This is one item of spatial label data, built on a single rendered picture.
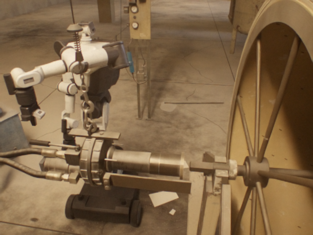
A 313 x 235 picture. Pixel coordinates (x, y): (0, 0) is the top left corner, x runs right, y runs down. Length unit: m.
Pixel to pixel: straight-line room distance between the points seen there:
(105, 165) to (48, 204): 1.28
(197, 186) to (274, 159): 0.67
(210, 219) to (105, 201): 0.94
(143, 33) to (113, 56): 1.56
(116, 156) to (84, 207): 0.91
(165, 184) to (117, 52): 0.75
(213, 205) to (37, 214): 1.57
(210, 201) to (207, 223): 0.19
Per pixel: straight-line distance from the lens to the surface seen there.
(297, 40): 0.99
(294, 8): 1.01
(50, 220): 2.37
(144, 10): 2.90
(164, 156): 1.26
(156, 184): 1.28
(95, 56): 1.37
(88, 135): 1.27
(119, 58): 1.43
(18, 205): 2.60
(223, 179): 1.26
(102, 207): 2.08
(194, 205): 2.08
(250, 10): 5.52
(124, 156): 1.28
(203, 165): 1.29
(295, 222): 2.20
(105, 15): 10.06
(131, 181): 1.30
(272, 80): 1.94
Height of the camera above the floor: 1.79
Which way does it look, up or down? 31 degrees down
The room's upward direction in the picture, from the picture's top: straight up
